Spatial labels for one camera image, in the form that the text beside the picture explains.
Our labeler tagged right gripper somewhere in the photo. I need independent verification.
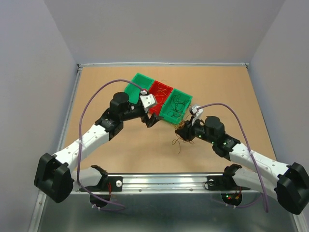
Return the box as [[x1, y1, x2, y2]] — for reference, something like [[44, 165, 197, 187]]
[[173, 116, 215, 144]]

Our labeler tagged wire bundle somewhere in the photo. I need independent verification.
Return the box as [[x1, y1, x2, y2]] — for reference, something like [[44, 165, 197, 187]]
[[169, 120, 195, 154]]

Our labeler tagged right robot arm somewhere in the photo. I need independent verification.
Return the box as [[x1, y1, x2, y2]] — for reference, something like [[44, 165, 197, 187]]
[[175, 116, 309, 215]]

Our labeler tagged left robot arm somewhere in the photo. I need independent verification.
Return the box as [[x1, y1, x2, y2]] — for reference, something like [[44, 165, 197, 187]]
[[34, 90, 161, 203]]

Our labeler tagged red bin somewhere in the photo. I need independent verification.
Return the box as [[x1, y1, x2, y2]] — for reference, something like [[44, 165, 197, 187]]
[[149, 81, 173, 115]]

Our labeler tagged right green bin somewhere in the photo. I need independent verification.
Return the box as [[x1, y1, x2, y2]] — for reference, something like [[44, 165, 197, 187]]
[[160, 88, 193, 124]]

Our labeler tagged green bin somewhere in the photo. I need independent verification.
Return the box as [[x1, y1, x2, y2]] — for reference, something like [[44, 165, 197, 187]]
[[124, 72, 155, 103], [160, 88, 193, 124]]

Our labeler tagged left green bin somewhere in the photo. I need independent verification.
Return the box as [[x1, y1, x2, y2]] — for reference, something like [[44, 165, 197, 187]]
[[124, 72, 155, 103]]

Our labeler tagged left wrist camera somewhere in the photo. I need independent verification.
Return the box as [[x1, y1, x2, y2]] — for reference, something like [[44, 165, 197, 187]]
[[140, 94, 157, 113]]

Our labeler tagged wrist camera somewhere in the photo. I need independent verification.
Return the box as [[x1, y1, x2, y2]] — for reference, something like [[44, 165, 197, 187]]
[[140, 94, 157, 113], [189, 104, 203, 126]]

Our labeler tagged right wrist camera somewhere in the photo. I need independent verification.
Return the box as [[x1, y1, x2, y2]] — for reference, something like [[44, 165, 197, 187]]
[[189, 104, 203, 126]]

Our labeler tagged aluminium rail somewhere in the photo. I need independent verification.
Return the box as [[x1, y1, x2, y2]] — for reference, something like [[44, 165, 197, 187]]
[[59, 168, 263, 197]]

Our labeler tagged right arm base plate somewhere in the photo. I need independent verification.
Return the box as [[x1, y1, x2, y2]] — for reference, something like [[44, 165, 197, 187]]
[[204, 175, 250, 191]]

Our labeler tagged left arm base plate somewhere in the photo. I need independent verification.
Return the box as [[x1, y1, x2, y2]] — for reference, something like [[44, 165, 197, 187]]
[[86, 175, 123, 192]]

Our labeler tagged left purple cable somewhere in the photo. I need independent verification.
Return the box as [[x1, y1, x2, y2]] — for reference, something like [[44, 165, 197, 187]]
[[76, 79, 148, 211]]

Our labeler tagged purple cable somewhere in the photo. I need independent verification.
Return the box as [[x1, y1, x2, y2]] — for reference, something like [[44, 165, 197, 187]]
[[76, 79, 148, 211], [199, 102, 269, 213]]

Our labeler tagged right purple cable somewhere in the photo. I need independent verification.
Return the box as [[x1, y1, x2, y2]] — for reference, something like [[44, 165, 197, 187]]
[[199, 102, 269, 213]]

